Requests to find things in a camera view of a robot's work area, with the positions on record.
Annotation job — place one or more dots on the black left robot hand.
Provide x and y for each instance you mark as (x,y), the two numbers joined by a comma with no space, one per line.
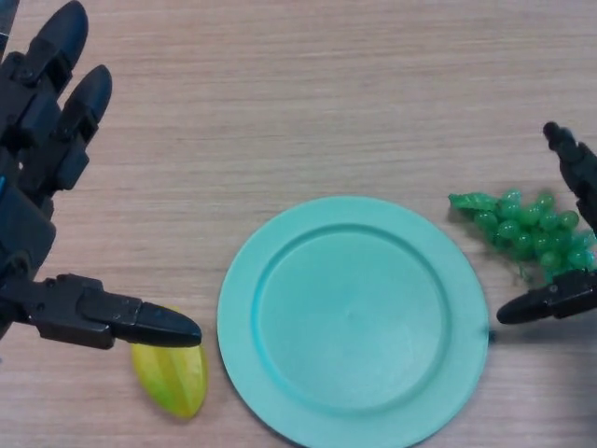
(23,233)

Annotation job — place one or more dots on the yellow green starfruit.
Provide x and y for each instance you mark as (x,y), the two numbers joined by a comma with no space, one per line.
(172,382)

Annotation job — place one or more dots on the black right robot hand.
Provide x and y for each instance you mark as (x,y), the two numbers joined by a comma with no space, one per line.
(536,308)

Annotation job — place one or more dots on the green grapes bunch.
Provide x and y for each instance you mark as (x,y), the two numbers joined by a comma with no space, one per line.
(522,228)

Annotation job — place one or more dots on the teal round plate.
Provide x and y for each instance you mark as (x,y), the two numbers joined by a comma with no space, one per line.
(350,317)

